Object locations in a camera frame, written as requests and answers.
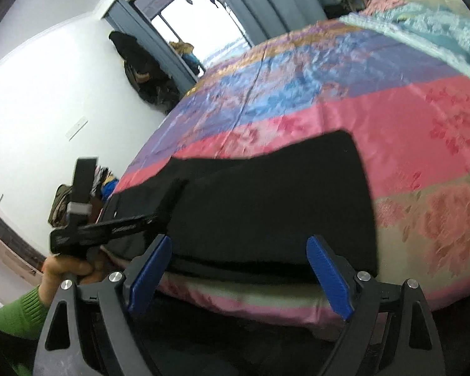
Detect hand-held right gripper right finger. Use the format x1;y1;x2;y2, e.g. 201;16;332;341
305;235;447;376

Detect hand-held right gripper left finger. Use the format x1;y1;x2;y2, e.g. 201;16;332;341
33;234;173;376

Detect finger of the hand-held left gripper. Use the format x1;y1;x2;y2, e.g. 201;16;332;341
151;179;189;228

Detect black pants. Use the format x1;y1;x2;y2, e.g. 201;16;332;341
102;130;379;285

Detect person's left hand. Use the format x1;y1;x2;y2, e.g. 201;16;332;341
42;253;106;306

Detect dark wooden nightstand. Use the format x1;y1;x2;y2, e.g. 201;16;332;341
87;198;107;224

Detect olive green cloth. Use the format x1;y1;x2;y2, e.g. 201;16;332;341
49;184;77;228

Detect pile of colourful clothes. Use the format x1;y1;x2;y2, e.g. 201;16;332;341
89;166;120;200

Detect dark coats on rack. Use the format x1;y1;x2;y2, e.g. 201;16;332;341
109;31;181;115

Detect yellow and blue clothes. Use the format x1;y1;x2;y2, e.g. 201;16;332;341
169;41;202;75

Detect colourful striped floral bedspread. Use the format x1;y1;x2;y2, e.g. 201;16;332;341
113;8;470;322

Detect glass balcony door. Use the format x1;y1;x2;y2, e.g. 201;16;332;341
133;0;255;71

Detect pink cloth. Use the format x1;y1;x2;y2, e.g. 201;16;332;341
362;0;408;16

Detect white wall plate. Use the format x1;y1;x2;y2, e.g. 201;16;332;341
65;115;89;140

